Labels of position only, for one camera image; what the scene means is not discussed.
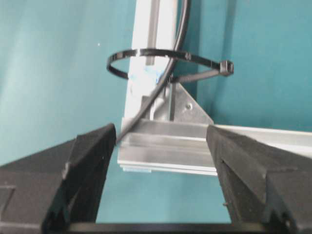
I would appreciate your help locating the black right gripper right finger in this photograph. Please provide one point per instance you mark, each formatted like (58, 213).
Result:
(261, 183)

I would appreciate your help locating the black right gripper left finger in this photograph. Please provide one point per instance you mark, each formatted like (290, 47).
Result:
(50, 189)

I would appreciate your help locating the black zip tie loop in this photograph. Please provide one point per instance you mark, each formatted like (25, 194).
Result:
(223, 68)

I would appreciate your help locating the square aluminium extrusion frame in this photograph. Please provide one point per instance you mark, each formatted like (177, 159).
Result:
(268, 98)

